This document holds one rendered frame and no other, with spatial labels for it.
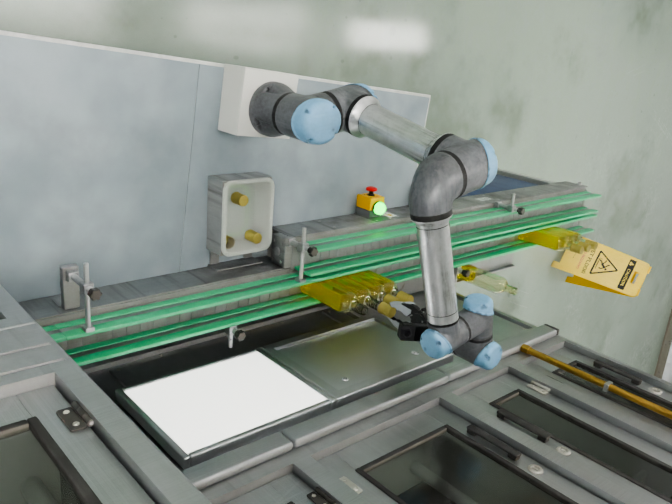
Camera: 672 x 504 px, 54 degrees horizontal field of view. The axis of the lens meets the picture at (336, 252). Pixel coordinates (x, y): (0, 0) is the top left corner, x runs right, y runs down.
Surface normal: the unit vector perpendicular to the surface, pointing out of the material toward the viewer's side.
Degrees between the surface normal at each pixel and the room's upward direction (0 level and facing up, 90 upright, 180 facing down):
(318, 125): 8
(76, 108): 0
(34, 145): 0
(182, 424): 90
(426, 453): 90
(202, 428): 90
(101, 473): 90
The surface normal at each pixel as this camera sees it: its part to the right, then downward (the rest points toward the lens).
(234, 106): -0.74, 0.06
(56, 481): 0.08, -0.94
